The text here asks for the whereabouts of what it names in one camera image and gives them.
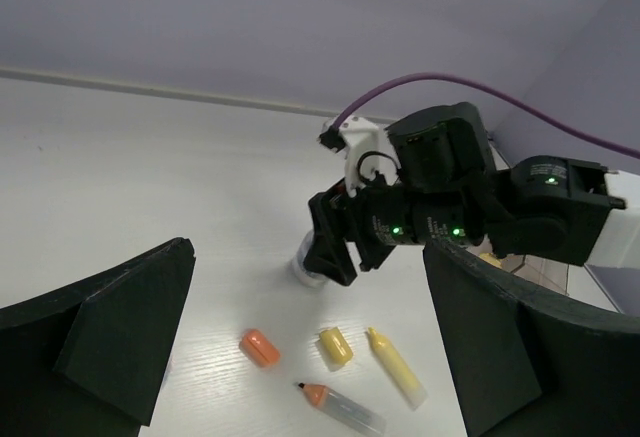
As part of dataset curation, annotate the orange highlighter cap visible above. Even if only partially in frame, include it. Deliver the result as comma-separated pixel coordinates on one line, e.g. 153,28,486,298
239,329,281,368

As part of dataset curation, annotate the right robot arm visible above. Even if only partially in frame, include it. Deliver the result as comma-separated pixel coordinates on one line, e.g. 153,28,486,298
293,102,639,286

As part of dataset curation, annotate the orange tip clear highlighter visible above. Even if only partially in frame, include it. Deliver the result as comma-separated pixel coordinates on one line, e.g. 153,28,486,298
297,382,386,437

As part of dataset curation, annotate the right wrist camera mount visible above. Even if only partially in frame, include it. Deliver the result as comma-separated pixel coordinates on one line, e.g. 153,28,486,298
318,115,385,197

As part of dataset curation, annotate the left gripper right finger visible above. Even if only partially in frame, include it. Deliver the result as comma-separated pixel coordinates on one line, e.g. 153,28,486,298
423,241,639,436

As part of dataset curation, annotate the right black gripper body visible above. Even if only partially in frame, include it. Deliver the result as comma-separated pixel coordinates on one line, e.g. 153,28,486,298
328,184,430,272

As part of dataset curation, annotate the yellow highlighter cap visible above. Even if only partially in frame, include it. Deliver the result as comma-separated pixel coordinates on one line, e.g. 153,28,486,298
319,327,354,367

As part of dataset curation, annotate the yellow highlighter pen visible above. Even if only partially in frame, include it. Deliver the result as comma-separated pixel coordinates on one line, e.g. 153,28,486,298
367,327,427,410

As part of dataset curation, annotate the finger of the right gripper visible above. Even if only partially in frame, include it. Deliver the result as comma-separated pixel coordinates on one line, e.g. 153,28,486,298
304,191,357,286

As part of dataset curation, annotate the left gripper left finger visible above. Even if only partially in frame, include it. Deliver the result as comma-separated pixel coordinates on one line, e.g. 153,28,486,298
1,238,195,436

